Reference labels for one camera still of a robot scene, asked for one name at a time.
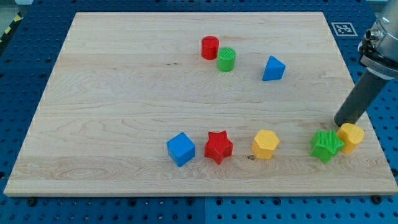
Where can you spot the yellow heart block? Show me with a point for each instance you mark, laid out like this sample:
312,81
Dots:
351,135

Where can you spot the yellow hexagon block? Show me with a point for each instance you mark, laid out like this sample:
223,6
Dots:
264,144

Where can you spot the green cylinder block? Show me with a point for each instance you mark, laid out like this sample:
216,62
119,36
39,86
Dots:
226,59

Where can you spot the white fiducial marker tag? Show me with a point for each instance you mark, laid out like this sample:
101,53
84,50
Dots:
344,29

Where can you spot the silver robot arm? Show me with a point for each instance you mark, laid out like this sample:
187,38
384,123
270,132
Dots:
378,47

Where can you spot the wooden board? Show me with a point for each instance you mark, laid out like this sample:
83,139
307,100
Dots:
125,83

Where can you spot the blue cube block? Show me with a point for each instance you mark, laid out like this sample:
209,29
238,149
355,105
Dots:
181,149

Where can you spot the red star block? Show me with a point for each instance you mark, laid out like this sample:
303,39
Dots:
218,146

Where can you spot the green star block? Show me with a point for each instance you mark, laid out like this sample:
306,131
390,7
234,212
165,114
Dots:
325,145

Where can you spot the red cylinder block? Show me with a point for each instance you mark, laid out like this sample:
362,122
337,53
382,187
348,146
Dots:
209,47

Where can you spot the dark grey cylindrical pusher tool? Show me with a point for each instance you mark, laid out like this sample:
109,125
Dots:
365,91

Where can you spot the blue triangle block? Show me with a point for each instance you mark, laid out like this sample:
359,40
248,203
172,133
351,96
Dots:
274,69

